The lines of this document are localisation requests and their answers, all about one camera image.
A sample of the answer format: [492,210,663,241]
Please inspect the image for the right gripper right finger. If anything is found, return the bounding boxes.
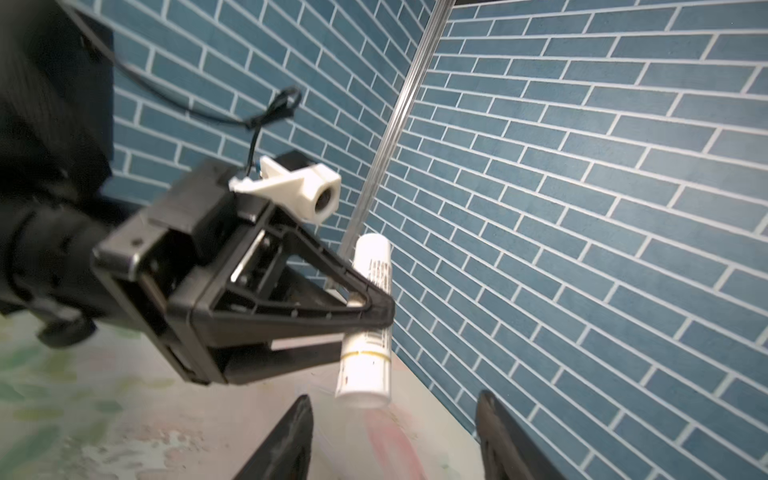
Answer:
[475,390,565,480]

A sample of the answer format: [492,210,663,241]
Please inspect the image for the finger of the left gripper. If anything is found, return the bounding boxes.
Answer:
[167,221,384,349]
[222,334,343,385]

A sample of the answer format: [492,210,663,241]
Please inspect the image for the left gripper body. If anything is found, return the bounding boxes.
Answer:
[93,159,302,384]

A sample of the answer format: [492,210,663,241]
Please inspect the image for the left corner aluminium post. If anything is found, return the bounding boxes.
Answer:
[338,0,455,260]

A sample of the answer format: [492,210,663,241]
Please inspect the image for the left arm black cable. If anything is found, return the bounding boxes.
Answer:
[59,0,304,181]

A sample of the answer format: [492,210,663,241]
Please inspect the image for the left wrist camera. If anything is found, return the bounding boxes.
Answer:
[228,150,342,225]

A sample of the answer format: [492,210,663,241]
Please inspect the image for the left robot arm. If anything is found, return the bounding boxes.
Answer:
[1,1,396,385]

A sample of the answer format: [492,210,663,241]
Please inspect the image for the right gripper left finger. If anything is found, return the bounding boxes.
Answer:
[233,394,314,480]

